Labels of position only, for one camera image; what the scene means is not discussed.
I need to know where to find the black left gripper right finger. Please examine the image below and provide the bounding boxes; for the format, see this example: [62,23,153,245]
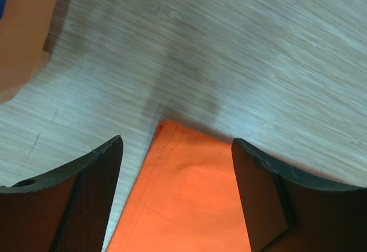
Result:
[232,138,366,251]

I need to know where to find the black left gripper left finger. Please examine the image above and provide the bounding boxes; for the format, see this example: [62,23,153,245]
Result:
[1,135,123,251]

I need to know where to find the orange t shirt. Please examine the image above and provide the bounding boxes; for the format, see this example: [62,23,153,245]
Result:
[107,121,251,252]

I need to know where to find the orange plastic basket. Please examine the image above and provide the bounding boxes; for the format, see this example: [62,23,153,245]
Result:
[1,0,70,103]

